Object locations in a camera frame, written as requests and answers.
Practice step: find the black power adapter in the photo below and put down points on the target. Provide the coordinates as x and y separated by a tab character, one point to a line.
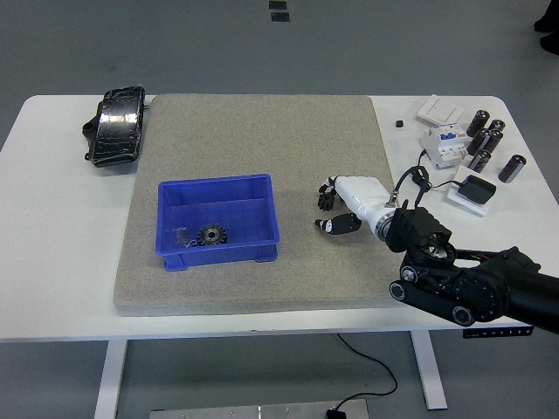
479	188

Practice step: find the black floor socket plate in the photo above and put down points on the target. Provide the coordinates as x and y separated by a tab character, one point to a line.
278	5
280	17

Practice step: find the white flat box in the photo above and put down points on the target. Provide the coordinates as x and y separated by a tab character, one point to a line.
474	208

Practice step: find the black plug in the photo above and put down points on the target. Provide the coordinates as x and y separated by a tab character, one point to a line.
335	414

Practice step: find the white table leg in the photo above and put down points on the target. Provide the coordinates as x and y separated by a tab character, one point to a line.
430	371
111	379

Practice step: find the black tape-wrapped device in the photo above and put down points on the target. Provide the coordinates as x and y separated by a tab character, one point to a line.
118	126

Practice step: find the white wall switch panel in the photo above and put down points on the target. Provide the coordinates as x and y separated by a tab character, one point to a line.
440	109

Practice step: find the small black gear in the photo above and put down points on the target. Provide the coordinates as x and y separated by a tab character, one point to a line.
326	202

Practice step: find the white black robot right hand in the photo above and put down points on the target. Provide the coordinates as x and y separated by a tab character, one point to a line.
362	192

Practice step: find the black cylindrical capacitor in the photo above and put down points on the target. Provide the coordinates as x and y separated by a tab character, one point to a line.
512	168
494	140
477	142
479	160
478	123
497	124

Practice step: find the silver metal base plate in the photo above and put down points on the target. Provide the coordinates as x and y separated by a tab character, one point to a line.
262	412

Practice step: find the large black gear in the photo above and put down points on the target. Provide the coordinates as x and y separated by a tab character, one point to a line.
211	235

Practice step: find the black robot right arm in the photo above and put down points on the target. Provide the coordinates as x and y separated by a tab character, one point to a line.
480	292

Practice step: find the black table control panel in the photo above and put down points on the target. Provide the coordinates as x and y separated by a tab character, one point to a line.
498	333

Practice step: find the blue plastic box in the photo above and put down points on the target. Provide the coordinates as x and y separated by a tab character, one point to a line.
209	205

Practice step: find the person's black shoe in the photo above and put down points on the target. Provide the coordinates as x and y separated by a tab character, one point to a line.
551	43
549	19

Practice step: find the white circuit breaker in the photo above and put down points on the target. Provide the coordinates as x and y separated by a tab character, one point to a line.
443	144

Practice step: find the small metal screws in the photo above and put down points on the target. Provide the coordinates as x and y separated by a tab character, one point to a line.
180	236

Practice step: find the grey-brown mat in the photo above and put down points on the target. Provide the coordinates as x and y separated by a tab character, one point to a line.
262	139

